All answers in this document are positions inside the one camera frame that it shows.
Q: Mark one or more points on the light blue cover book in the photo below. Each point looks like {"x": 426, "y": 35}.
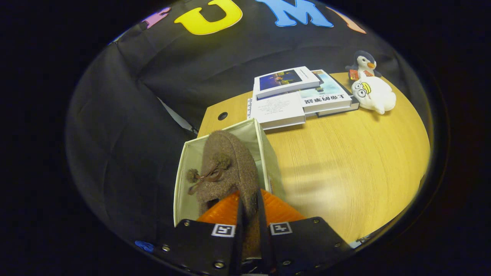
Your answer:
{"x": 326, "y": 96}

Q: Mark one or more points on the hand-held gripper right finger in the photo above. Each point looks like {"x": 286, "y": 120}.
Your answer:
{"x": 303, "y": 245}

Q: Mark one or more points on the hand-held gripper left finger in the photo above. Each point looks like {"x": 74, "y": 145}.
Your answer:
{"x": 199, "y": 245}

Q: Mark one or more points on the brown fuzzy shoe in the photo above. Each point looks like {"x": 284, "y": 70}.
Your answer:
{"x": 234, "y": 153}

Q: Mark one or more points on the white book with photo cover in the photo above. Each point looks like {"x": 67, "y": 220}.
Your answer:
{"x": 284, "y": 80}

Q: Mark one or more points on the white book with text cover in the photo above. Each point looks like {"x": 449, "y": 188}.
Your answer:
{"x": 276, "y": 109}

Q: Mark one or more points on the white plush toy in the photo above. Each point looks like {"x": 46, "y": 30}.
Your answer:
{"x": 376, "y": 96}

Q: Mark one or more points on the green fabric storage box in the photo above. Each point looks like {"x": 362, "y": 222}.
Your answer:
{"x": 184, "y": 191}

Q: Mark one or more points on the black backdrop cloth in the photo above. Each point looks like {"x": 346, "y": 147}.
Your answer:
{"x": 126, "y": 126}

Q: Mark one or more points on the penguin plush toy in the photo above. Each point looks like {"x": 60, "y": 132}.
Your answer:
{"x": 363, "y": 61}

